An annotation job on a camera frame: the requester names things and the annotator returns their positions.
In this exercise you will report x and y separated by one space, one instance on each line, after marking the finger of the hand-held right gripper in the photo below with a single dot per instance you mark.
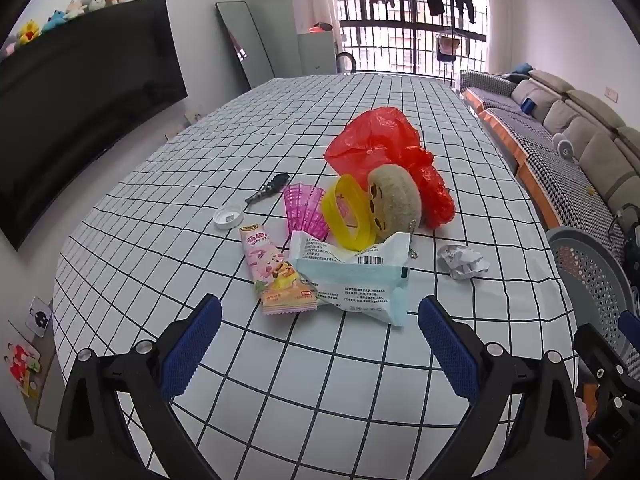
597 352
629 331

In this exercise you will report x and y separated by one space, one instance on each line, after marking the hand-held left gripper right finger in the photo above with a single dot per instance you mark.
450 345

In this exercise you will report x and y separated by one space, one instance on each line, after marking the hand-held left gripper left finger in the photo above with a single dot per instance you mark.
192 342

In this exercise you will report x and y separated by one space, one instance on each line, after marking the grey perforated basket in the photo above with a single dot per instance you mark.
590 270

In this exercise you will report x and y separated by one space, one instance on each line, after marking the red plastic bag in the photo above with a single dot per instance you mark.
380 135

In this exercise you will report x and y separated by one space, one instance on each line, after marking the crumpled white paper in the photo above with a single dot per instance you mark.
460 261

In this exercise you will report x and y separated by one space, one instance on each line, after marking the pink snack packet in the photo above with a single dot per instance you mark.
272 270

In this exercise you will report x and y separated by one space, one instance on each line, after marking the white teal wipes packet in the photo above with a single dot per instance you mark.
350 282

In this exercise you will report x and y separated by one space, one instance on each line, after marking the white bottle cap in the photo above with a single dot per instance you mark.
227 217

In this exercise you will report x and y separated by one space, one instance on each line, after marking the round beige plush toy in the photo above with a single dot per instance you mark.
395 190

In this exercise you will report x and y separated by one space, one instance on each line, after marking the black hair clip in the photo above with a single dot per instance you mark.
267 189

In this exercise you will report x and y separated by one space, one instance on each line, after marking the pink plastic mesh fan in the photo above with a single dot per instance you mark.
305 205

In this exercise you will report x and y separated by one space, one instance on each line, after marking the white grid tablecloth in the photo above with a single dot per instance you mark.
210 160

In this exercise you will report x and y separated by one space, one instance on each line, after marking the small white fan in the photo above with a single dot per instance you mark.
565 147

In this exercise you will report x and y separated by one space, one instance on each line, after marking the grey sofa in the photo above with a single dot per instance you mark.
595 125

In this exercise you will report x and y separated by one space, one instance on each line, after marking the houndstooth sofa cover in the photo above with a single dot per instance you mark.
530 130

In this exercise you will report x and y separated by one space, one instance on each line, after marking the blue cylinder bottle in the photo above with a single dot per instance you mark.
528 104

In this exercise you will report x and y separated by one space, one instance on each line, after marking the black flat television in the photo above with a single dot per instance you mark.
75 90

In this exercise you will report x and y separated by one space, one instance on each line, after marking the blue cushion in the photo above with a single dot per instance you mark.
523 68

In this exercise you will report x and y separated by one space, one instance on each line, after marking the small hanging drying rack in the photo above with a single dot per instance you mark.
447 45

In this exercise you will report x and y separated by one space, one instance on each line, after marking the black round floor fan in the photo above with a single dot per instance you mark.
345 62

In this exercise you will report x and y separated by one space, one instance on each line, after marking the leaning floor mirror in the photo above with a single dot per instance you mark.
247 45

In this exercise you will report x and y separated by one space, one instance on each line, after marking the barred balcony window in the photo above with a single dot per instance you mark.
400 45

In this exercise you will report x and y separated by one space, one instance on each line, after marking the grey cabinet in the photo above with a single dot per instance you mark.
316 54

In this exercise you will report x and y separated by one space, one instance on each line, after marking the red black item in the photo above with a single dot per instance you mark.
320 28

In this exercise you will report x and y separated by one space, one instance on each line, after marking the panda wall hook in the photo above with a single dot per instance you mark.
40 316

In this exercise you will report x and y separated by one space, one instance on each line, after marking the colourful wall sticker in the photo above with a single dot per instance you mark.
22 367

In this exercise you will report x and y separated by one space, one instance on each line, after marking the white wall switch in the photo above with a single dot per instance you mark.
611 93

